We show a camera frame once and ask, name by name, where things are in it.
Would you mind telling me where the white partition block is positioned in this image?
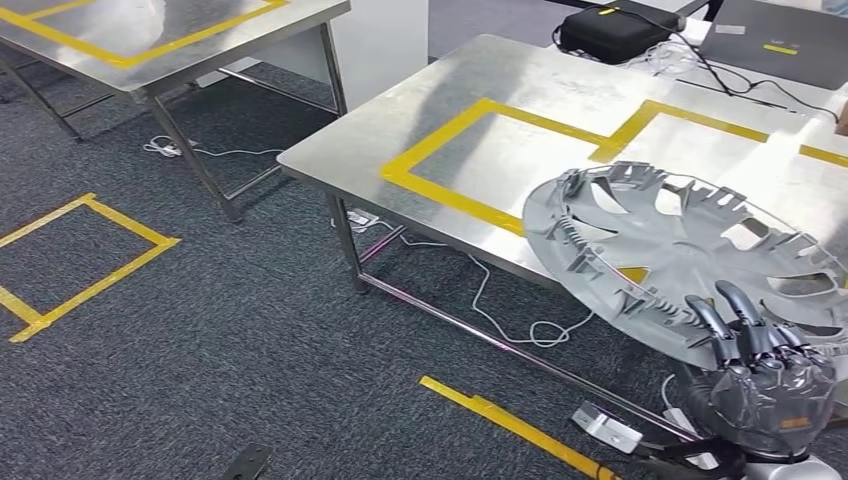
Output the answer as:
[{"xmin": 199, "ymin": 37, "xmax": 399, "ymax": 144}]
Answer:
[{"xmin": 195, "ymin": 0, "xmax": 431, "ymax": 113}]

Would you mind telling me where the stainless steel workbench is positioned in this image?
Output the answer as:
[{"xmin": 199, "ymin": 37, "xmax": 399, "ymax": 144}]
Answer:
[{"xmin": 276, "ymin": 34, "xmax": 848, "ymax": 445}]

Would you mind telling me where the black robot foot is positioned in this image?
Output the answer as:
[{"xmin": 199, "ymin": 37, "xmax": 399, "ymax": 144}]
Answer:
[{"xmin": 220, "ymin": 443, "xmax": 274, "ymax": 480}]

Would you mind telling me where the grey plastic wheel hubcap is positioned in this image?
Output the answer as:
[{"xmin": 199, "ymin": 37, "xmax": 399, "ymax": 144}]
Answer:
[{"xmin": 521, "ymin": 160, "xmax": 848, "ymax": 372}]

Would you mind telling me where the yellow floor tape square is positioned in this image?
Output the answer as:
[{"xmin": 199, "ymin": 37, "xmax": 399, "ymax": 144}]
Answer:
[{"xmin": 0, "ymin": 192, "xmax": 181, "ymax": 344}]

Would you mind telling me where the white cable bundle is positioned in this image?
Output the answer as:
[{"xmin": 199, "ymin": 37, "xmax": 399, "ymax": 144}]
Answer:
[{"xmin": 622, "ymin": 39, "xmax": 704, "ymax": 79}]

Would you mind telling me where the yellow workbench tape rectangle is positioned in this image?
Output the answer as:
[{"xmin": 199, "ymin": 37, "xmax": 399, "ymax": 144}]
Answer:
[
  {"xmin": 380, "ymin": 97, "xmax": 654, "ymax": 286},
  {"xmin": 588, "ymin": 99, "xmax": 848, "ymax": 168}
]

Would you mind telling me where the black desk cable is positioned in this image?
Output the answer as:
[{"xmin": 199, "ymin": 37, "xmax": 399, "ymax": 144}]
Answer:
[{"xmin": 612, "ymin": 5, "xmax": 841, "ymax": 126}]

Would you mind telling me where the yellow floor tape strip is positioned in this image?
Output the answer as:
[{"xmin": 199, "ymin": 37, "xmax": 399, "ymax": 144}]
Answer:
[{"xmin": 419, "ymin": 376, "xmax": 621, "ymax": 480}]

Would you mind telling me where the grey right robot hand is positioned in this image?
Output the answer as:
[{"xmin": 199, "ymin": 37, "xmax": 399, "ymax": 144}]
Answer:
[{"xmin": 684, "ymin": 280, "xmax": 839, "ymax": 458}]

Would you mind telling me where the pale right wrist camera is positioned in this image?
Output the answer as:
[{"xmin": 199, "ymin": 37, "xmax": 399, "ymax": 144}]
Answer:
[{"xmin": 570, "ymin": 400, "xmax": 747, "ymax": 480}]

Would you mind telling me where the black carrying bag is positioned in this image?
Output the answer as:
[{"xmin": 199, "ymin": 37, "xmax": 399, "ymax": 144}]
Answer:
[{"xmin": 553, "ymin": 3, "xmax": 687, "ymax": 66}]

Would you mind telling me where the white floor cable with plug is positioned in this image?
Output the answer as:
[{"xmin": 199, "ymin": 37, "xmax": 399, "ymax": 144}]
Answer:
[{"xmin": 142, "ymin": 134, "xmax": 286, "ymax": 160}]

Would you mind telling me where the stainless steel table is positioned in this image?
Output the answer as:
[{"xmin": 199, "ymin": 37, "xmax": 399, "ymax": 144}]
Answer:
[{"xmin": 0, "ymin": 0, "xmax": 352, "ymax": 223}]

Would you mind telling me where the dark grey laptop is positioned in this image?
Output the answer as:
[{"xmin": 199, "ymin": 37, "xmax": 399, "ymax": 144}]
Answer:
[{"xmin": 698, "ymin": 0, "xmax": 848, "ymax": 92}]

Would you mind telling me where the yellow table tape rectangle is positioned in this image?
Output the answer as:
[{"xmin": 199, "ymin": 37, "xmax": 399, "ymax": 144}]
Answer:
[{"xmin": 0, "ymin": 0, "xmax": 289, "ymax": 71}]

